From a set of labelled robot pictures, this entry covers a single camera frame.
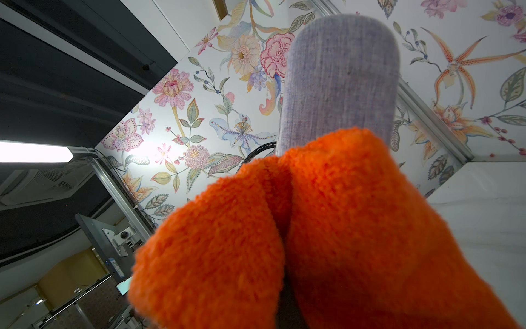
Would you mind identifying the orange fluffy cloth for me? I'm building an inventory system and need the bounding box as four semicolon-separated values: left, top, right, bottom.
128;128;518;328

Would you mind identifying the purple eyeglass case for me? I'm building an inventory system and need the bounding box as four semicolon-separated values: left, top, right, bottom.
276;15;400;156

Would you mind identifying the black corrugated cable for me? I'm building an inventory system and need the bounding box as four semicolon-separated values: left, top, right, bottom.
236;140;278;174

